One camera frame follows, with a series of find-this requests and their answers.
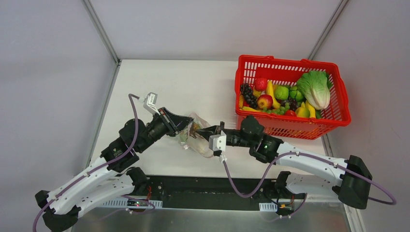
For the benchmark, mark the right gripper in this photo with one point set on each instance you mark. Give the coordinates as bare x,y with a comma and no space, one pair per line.
232,137

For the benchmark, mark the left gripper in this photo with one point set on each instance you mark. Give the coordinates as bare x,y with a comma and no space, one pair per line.
168,119

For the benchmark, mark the clear zip top bag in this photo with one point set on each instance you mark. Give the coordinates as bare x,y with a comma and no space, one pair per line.
190,139

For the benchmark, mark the white green napa cabbage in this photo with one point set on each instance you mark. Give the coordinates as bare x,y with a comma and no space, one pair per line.
200,146

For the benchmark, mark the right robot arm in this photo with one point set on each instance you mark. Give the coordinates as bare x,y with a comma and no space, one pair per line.
348,179

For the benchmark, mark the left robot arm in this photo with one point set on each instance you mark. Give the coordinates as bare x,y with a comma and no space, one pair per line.
112,174

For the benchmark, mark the dark purple grape bunch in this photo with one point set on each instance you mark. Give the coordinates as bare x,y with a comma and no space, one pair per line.
247,92

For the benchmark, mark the red apple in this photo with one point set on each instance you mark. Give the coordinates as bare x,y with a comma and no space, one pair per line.
265,101

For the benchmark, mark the yellow banana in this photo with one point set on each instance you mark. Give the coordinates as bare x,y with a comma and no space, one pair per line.
270,91

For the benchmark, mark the green grape bunch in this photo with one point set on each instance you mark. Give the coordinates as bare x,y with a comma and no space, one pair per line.
279,111

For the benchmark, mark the light green lime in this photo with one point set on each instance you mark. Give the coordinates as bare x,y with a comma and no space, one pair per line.
281,93

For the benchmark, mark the dark green pepper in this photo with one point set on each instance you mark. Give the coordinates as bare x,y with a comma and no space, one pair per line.
295,94

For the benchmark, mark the red plastic basket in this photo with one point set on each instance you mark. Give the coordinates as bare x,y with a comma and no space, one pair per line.
287,72

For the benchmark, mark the large green lettuce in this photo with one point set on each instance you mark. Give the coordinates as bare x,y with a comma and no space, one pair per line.
315,86

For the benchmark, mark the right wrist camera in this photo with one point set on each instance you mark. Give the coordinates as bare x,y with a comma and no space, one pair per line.
217,143

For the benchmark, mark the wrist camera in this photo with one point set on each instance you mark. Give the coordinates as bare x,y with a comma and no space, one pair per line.
149,102
217,143

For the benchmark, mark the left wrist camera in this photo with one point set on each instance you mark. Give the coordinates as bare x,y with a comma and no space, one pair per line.
149,102

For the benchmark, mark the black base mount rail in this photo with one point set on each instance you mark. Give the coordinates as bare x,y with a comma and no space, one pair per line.
206,193

